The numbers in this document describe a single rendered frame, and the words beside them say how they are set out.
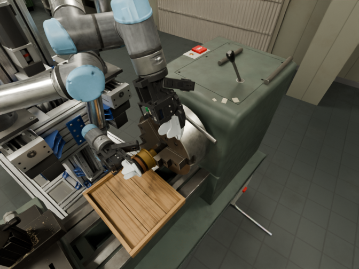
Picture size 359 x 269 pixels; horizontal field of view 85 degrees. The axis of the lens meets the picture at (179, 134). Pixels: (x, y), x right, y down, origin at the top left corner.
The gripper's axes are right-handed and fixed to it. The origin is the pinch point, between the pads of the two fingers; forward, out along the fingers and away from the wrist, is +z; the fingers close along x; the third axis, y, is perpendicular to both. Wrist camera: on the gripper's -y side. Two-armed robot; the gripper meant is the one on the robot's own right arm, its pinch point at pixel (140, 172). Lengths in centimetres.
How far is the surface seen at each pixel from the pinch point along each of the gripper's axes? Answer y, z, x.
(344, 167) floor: -179, 86, -108
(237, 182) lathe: -56, 22, -54
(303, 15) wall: -335, -50, -31
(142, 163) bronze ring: -2.4, -0.8, 2.9
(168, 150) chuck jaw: -13.5, 1.4, 2.7
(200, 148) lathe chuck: -21.4, 11.5, 5.3
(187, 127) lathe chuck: -20.9, 5.2, 13.2
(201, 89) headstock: -38.1, -2.9, 17.4
